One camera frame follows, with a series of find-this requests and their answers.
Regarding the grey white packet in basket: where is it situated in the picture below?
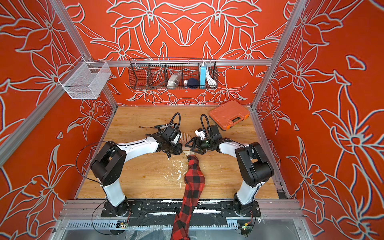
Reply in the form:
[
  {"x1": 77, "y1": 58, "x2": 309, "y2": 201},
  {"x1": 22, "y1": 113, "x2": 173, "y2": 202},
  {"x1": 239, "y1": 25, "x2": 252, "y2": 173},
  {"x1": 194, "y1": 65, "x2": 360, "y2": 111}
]
[{"x1": 167, "y1": 72, "x2": 182, "y2": 90}]

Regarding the red black plaid sleeve forearm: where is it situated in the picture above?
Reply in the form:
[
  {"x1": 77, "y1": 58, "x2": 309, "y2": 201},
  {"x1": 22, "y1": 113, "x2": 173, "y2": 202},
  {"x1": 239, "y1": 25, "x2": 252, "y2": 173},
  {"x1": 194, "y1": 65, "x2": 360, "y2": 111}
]
[{"x1": 171, "y1": 155, "x2": 206, "y2": 240}]

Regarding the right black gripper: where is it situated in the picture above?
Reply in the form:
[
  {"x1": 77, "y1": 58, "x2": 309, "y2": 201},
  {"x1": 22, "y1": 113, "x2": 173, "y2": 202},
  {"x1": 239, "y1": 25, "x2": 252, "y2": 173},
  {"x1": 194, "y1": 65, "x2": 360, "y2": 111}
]
[{"x1": 185, "y1": 137, "x2": 215, "y2": 156}]

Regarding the black wire mesh basket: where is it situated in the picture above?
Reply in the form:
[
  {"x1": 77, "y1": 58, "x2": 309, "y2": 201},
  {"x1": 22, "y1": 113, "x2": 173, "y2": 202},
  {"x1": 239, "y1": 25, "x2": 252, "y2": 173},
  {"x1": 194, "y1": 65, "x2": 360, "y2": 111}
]
[{"x1": 129, "y1": 58, "x2": 219, "y2": 90}]

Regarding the dark blue round object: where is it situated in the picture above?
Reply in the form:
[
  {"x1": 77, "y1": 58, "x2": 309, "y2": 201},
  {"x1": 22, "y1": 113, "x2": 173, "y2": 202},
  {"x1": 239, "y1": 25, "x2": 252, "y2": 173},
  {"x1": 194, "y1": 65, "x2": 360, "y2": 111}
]
[{"x1": 187, "y1": 78, "x2": 200, "y2": 89}]

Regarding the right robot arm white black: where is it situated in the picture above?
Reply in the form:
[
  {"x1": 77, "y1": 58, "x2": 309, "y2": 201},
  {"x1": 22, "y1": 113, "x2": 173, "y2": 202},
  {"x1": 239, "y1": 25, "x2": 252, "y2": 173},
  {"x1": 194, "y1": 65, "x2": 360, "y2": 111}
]
[{"x1": 185, "y1": 114, "x2": 274, "y2": 216}]

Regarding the orange plastic tool case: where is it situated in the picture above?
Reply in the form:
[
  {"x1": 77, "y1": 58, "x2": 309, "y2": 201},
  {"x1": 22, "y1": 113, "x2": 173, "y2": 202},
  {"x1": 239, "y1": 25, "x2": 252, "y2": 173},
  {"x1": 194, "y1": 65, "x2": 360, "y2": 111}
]
[{"x1": 209, "y1": 100, "x2": 250, "y2": 131}]

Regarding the light blue box in basket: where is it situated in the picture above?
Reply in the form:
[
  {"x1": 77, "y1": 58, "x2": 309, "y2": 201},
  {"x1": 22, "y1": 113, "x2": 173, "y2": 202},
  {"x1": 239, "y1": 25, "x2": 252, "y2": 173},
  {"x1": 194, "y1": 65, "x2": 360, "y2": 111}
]
[{"x1": 199, "y1": 62, "x2": 207, "y2": 89}]

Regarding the white cable bundle in basket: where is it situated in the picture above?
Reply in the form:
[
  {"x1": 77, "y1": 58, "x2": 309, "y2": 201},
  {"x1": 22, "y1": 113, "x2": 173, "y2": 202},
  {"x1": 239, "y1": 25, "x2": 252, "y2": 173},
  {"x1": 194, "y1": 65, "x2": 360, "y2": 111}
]
[{"x1": 205, "y1": 71, "x2": 218, "y2": 88}]

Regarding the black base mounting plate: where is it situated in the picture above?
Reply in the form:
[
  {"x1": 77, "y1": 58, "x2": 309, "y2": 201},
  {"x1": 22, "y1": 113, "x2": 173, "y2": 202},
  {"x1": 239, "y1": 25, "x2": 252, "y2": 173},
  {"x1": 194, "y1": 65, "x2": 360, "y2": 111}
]
[{"x1": 100, "y1": 198, "x2": 262, "y2": 218}]

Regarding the clear plastic wall bin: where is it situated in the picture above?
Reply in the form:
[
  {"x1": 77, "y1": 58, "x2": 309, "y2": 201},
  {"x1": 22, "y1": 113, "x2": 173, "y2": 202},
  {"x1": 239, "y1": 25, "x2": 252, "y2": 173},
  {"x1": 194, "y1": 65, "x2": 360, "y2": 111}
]
[{"x1": 59, "y1": 62, "x2": 111, "y2": 100}]

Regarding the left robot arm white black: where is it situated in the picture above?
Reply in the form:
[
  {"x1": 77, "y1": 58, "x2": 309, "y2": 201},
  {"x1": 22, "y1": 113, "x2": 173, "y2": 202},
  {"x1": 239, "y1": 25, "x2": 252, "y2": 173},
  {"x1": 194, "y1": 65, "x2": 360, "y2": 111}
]
[{"x1": 90, "y1": 113, "x2": 182, "y2": 217}]

